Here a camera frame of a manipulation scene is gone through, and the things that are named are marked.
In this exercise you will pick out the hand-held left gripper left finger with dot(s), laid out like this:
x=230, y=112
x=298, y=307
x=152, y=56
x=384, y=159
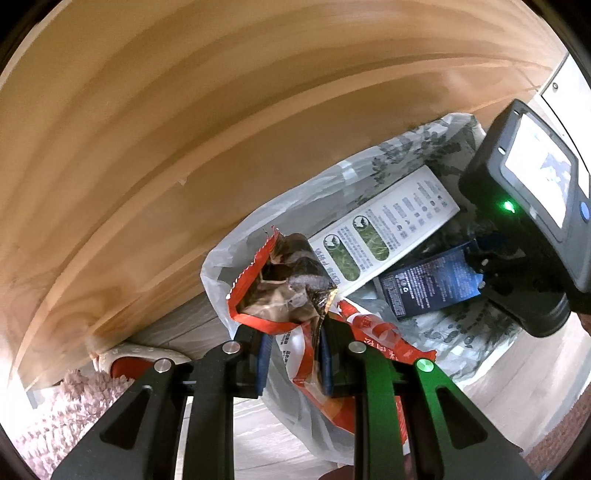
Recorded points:
x=263, y=364

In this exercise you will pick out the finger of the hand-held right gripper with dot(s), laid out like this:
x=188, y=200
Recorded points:
x=491, y=241
x=501, y=284

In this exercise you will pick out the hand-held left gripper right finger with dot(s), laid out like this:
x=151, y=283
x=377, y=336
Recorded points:
x=325, y=364

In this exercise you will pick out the orange snack bag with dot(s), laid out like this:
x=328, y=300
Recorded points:
x=295, y=350

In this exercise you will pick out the dark blue carton box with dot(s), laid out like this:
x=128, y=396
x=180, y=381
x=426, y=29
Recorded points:
x=425, y=281

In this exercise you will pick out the white milk carton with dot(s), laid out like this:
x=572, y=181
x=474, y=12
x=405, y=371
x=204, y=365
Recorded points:
x=392, y=221

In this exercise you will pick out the leaf print trash bag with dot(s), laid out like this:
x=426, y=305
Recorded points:
x=240, y=244

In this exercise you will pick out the person's maroon garment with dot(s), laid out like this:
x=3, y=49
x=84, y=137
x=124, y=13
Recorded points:
x=339, y=475

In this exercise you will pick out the person's left white slipper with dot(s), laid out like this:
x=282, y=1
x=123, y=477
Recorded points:
x=138, y=353

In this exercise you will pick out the person's left red sock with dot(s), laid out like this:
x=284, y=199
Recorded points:
x=129, y=370

